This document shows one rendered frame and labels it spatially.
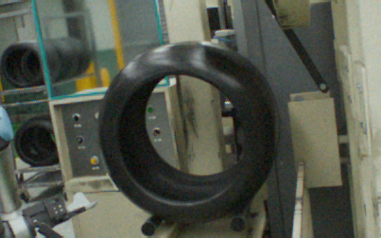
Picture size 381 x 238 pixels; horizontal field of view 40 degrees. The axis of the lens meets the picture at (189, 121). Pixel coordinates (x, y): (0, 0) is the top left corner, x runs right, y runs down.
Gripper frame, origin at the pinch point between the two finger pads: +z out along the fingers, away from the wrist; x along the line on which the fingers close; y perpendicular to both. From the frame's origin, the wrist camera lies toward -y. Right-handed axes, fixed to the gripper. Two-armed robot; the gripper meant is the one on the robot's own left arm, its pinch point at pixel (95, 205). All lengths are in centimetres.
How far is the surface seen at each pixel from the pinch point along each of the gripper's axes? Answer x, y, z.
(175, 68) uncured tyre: -26.6, 25.8, 30.8
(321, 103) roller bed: -21, 0, 77
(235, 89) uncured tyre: -33, 13, 42
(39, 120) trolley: 365, 106, 57
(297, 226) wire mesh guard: -52, -24, 30
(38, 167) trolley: 379, 64, 40
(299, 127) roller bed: -14, -4, 70
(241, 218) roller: -18.5, -21.4, 34.1
